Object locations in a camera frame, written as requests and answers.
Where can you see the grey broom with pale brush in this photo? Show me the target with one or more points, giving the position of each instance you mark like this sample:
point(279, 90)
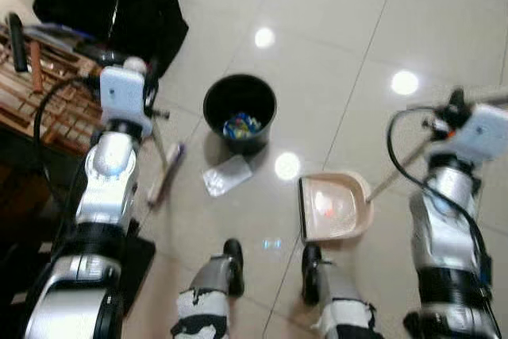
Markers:
point(165, 176)

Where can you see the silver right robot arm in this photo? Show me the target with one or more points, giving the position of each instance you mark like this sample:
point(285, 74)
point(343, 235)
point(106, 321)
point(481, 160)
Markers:
point(444, 228)

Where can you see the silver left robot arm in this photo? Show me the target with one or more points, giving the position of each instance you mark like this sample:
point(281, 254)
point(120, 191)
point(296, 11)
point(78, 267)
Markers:
point(107, 180)

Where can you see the black flat floor mat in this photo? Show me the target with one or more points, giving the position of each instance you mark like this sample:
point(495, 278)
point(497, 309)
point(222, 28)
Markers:
point(136, 263)

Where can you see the black round waste bin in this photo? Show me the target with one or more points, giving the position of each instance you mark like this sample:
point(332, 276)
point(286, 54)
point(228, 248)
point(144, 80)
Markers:
point(216, 113)

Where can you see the black fabric bag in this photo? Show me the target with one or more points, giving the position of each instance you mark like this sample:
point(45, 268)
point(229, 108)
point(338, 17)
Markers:
point(111, 5)

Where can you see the brown wooden slatted rack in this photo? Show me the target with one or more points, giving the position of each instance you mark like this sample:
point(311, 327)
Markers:
point(55, 113)

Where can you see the colourful crumpled wrapper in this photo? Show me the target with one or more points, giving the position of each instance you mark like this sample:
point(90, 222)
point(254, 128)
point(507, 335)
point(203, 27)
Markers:
point(242, 126)

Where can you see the clear plastic bag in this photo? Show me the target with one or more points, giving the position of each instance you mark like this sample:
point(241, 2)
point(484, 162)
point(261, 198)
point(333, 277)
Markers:
point(226, 176)

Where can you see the brown wooden stick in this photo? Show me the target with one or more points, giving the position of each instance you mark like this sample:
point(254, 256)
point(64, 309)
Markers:
point(36, 69)

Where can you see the black remote control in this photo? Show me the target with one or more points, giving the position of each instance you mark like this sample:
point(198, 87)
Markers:
point(16, 41)

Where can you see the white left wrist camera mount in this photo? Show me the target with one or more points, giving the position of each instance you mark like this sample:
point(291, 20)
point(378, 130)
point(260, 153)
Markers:
point(123, 97)

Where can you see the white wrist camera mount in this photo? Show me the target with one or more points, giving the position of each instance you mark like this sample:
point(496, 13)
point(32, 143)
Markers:
point(480, 136)
point(123, 97)

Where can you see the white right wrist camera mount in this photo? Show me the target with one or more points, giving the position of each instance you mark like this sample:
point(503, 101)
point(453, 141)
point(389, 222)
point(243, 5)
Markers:
point(480, 136)

